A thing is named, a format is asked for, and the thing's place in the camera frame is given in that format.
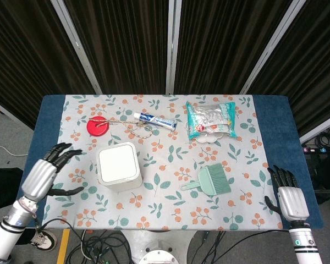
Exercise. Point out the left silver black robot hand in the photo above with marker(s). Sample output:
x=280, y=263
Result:
x=39, y=178

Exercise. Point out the aluminium partition rail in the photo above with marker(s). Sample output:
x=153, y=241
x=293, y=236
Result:
x=321, y=127
x=11, y=114

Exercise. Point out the aluminium partition post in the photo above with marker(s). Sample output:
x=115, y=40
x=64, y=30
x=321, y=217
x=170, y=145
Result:
x=272, y=46
x=173, y=46
x=77, y=46

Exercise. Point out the white black sneaker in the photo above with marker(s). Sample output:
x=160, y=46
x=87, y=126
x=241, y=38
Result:
x=44, y=240

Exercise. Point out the blue white toothpaste tube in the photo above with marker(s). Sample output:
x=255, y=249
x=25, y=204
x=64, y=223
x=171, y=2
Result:
x=156, y=121

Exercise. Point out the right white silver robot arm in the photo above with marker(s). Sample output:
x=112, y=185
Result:
x=303, y=242

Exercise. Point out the blue table cover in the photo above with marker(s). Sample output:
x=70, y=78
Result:
x=48, y=123

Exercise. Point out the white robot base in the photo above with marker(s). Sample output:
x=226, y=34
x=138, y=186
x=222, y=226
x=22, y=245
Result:
x=159, y=247

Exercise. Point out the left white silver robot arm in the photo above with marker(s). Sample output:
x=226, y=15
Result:
x=11, y=228

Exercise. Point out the red round disc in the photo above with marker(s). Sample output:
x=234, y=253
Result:
x=94, y=129

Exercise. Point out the dark ribbed partition panel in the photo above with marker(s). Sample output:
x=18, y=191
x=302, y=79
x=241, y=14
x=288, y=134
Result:
x=24, y=55
x=313, y=68
x=126, y=46
x=222, y=46

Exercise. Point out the teal silver snack packet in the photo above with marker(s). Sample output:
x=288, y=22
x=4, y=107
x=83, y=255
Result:
x=211, y=118

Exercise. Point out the white lidded plastic box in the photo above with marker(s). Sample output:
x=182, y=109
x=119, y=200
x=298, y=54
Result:
x=118, y=165

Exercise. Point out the floral leaf-print tablecloth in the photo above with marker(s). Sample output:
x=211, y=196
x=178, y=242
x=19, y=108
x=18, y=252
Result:
x=165, y=209

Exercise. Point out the black trouser leg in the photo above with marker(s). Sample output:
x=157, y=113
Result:
x=2, y=187

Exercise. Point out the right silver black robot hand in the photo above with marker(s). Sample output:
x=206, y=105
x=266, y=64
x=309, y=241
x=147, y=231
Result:
x=292, y=202

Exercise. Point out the mint green hand brush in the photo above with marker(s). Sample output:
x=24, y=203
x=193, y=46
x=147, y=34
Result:
x=209, y=180

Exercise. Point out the black bag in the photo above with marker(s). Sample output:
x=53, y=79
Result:
x=325, y=170

